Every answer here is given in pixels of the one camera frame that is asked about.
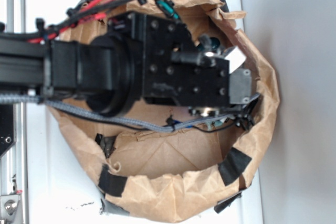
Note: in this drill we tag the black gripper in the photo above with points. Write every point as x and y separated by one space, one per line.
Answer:
169 68

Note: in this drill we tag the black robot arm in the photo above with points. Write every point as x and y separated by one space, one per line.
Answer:
101 73

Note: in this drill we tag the dark green cucumber toy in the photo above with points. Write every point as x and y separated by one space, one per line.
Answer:
213 44

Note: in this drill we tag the brown paper bag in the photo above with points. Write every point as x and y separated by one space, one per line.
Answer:
170 177

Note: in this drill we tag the aluminium frame rail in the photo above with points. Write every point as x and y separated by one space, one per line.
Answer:
14 186

